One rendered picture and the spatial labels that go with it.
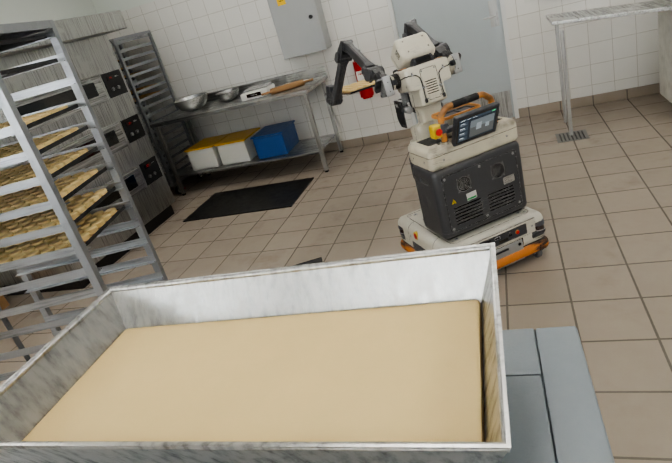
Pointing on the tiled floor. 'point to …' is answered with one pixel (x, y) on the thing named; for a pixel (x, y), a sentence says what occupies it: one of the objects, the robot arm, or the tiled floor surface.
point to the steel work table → (253, 105)
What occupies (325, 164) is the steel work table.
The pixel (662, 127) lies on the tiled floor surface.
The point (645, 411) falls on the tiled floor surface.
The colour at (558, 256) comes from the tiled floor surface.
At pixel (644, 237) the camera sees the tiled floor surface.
